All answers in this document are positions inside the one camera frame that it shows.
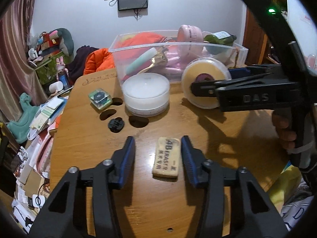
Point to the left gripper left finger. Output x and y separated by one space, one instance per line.
111 174

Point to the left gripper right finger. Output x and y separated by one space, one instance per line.
205 174

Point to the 4B eraser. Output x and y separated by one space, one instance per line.
167 158

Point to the small green card box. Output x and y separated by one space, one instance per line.
100 99

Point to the green spray bottle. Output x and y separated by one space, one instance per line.
219 38

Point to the white cotton pad container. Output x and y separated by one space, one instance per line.
146 94

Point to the cream pads jar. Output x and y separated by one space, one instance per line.
199 73

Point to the teal soft case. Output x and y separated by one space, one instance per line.
137 63

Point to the person right hand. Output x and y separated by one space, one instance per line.
286 136

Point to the black round cap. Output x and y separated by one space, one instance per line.
115 125

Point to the wooden wardrobe shelf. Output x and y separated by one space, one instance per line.
261 50

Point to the stack of books papers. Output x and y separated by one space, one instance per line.
31 164

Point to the teal dinosaur plush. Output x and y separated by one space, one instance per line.
20 128

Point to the white mug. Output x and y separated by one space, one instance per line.
56 87

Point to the pink bunny figure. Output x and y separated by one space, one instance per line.
62 73

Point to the dark purple clothing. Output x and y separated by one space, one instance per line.
77 66

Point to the orange puffer jacket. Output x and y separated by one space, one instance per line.
102 59

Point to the clear plastic storage bin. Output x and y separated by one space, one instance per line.
232 56

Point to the pink striped curtain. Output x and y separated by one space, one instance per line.
17 76

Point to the stuffed toys pile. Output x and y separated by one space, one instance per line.
48 44

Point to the small black wall monitor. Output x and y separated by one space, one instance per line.
132 4

